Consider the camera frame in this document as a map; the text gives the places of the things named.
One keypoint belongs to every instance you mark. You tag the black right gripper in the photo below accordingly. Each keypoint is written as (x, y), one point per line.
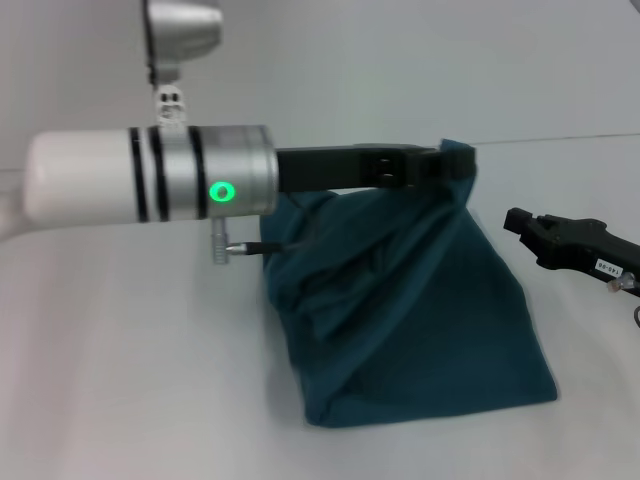
(585, 245)

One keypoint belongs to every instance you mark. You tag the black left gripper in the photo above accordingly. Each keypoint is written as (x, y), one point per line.
(345, 167)

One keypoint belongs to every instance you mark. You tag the teal t-shirt with FREE print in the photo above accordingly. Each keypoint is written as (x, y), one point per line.
(415, 310)

